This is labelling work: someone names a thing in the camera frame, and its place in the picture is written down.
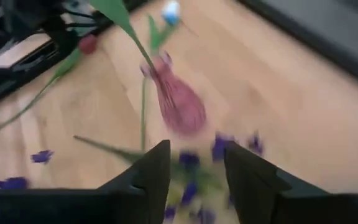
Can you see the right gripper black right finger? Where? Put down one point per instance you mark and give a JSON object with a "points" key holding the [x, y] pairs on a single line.
{"points": [[247, 180]]}

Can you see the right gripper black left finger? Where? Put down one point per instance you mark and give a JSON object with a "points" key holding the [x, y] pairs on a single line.
{"points": [[149, 180]]}

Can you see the purple iris stem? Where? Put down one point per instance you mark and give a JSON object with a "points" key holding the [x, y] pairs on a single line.
{"points": [[189, 161], [110, 150], [9, 183], [42, 156]]}

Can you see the white tulip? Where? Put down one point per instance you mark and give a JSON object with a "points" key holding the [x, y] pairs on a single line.
{"points": [[171, 12]]}

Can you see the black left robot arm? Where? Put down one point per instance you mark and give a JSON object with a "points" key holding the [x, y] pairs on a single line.
{"points": [[42, 18]]}

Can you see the pink glass vase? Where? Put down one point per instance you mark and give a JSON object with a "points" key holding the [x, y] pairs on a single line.
{"points": [[179, 102]]}

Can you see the light wood board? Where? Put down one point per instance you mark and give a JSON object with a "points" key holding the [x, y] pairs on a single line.
{"points": [[14, 53]]}

